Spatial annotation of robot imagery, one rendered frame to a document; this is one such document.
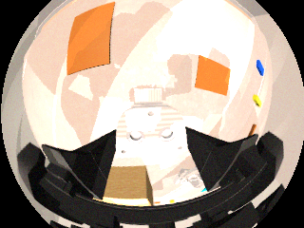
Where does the blue flat bar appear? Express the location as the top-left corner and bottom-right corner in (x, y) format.
(256, 60), (265, 76)

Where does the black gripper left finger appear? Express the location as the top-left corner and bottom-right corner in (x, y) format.
(42, 129), (117, 201)

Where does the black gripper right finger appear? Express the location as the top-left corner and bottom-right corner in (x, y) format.
(185, 126), (258, 193)

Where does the yellow flat bar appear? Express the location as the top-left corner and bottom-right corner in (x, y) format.
(252, 94), (262, 107)

